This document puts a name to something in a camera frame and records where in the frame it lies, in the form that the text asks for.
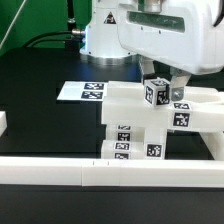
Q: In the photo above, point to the white U-shaped obstacle wall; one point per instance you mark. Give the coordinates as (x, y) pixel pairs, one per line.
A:
(62, 149)

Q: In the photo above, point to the white tagged cube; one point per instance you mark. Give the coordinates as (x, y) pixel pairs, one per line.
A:
(156, 92)

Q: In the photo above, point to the black vertical pole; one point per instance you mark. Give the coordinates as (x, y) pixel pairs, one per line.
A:
(71, 23)

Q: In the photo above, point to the white chair back frame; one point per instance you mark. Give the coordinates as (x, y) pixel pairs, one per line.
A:
(201, 110)

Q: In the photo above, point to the white marker base plate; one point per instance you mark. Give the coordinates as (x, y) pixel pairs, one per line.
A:
(83, 91)

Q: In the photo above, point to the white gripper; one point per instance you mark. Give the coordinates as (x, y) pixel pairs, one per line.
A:
(186, 34)

